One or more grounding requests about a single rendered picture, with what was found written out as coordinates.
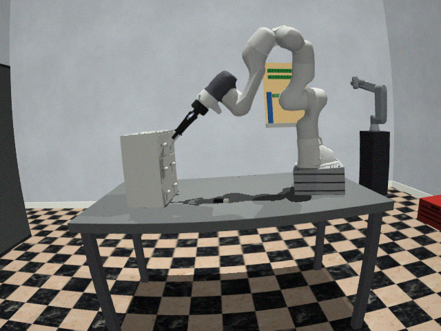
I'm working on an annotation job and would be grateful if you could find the white chest of drawers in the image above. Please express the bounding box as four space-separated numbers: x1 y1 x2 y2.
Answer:
120 130 176 208

